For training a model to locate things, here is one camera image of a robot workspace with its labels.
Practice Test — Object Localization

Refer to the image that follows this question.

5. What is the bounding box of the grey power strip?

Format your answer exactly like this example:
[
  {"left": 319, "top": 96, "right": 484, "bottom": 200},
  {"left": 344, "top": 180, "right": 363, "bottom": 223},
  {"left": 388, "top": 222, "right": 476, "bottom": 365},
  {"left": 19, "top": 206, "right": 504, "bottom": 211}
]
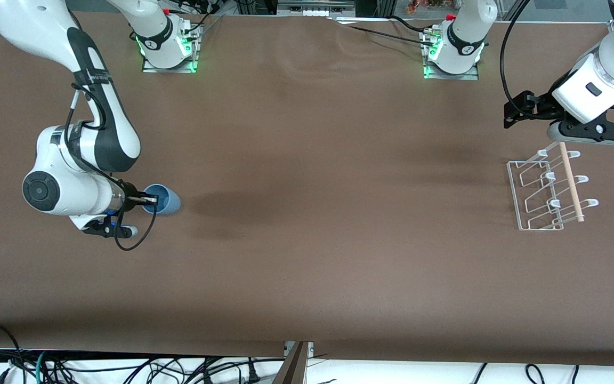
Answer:
[{"left": 277, "top": 0, "right": 356, "bottom": 17}]

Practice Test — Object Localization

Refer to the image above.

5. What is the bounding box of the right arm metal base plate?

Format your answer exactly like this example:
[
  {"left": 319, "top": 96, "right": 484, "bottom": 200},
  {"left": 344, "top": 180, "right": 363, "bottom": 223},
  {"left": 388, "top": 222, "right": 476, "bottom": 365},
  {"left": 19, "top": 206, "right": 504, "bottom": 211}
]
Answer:
[{"left": 142, "top": 23, "right": 200, "bottom": 74}]

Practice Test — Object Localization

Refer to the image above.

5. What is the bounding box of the white wire cup rack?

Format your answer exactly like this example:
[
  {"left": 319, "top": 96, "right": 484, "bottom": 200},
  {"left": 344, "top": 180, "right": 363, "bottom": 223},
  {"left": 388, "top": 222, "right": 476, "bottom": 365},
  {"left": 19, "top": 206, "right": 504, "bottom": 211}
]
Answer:
[{"left": 507, "top": 141, "right": 599, "bottom": 231}]

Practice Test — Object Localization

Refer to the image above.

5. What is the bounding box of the orange background object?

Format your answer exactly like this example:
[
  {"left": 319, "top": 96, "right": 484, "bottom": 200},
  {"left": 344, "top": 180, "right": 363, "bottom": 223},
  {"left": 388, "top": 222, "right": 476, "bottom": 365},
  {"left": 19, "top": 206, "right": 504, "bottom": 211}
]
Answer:
[{"left": 406, "top": 0, "right": 465, "bottom": 15}]

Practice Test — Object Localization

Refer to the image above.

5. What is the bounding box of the metal frame profile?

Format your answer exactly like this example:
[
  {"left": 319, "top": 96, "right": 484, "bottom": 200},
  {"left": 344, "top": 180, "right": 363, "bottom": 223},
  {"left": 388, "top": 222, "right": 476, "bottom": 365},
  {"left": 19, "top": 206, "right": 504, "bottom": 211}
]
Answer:
[{"left": 272, "top": 341, "right": 314, "bottom": 384}]

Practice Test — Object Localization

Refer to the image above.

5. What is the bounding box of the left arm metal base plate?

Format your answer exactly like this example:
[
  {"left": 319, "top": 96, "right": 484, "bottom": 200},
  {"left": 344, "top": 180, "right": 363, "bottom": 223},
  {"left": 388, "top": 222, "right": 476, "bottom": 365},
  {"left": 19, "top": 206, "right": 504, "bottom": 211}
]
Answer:
[{"left": 423, "top": 29, "right": 480, "bottom": 81}]

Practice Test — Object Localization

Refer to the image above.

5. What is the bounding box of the black cable across table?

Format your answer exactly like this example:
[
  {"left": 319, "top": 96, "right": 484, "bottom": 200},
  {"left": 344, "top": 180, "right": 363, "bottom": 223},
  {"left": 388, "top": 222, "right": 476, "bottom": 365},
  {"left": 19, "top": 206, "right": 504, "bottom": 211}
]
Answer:
[{"left": 327, "top": 16, "right": 435, "bottom": 46}]

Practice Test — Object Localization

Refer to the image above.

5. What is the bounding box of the blue plastic cup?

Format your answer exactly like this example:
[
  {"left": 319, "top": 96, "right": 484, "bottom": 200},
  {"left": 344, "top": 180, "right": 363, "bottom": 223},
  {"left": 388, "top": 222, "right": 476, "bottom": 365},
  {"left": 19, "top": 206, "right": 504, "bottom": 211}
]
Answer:
[{"left": 142, "top": 183, "right": 182, "bottom": 215}]

